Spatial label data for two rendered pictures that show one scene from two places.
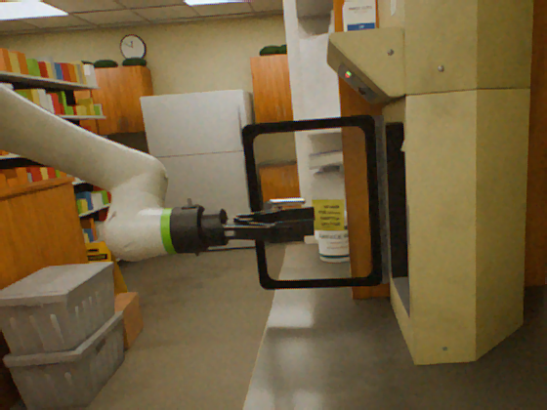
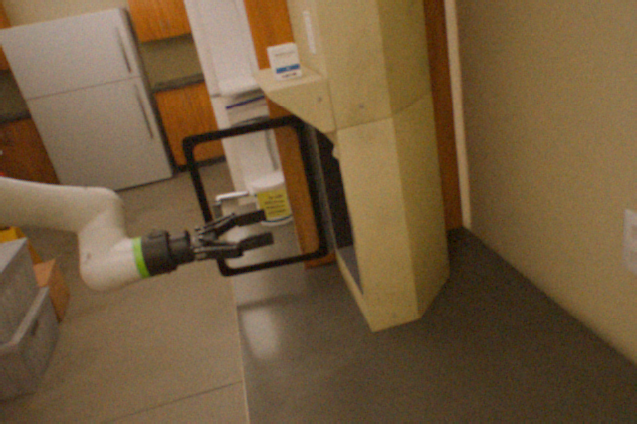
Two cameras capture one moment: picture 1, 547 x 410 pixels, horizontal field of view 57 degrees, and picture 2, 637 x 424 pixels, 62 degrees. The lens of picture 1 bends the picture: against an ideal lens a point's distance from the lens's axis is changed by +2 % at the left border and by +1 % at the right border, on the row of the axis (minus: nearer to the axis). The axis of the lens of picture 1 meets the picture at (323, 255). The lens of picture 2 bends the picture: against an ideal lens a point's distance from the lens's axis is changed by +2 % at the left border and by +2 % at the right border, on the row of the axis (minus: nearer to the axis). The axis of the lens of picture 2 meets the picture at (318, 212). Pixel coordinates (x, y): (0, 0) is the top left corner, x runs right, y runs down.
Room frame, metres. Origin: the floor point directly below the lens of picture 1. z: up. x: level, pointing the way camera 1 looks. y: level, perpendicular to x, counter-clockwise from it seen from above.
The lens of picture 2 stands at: (-0.14, 0.06, 1.67)
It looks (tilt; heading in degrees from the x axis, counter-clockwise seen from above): 23 degrees down; 352
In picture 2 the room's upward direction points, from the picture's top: 12 degrees counter-clockwise
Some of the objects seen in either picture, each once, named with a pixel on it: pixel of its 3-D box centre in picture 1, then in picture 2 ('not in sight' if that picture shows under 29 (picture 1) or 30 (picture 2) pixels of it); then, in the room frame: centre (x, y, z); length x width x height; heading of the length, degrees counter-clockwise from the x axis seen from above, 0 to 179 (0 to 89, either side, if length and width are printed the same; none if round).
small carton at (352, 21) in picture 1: (358, 22); (284, 61); (0.93, -0.09, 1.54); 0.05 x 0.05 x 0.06; 1
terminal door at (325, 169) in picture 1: (314, 207); (259, 200); (1.14, 0.01, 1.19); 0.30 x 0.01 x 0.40; 82
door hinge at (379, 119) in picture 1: (383, 203); (320, 188); (1.12, -0.15, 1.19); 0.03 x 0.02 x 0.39; 179
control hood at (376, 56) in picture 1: (359, 74); (289, 98); (0.97, -0.09, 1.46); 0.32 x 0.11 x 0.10; 179
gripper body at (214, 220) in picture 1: (230, 226); (194, 244); (0.96, 0.18, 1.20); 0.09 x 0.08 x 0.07; 89
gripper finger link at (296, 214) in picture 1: (298, 215); (251, 217); (1.02, 0.05, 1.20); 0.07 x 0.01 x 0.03; 89
